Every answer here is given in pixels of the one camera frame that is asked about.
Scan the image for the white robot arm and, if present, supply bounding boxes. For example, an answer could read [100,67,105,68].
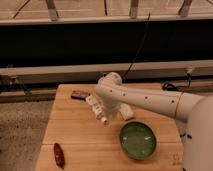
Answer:
[95,72,213,171]

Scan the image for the green ceramic bowl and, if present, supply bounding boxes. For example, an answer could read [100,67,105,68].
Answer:
[119,121,157,160]

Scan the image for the brown rectangular block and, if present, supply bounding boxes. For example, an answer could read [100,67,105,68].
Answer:
[71,90,89,100]

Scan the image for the red chili pepper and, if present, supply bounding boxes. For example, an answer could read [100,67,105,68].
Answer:
[54,143,65,168]

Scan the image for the black coiled floor cable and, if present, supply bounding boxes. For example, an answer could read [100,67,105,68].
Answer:
[161,81,181,92]

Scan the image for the black hanging cable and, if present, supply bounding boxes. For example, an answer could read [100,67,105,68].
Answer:
[121,12,152,80]

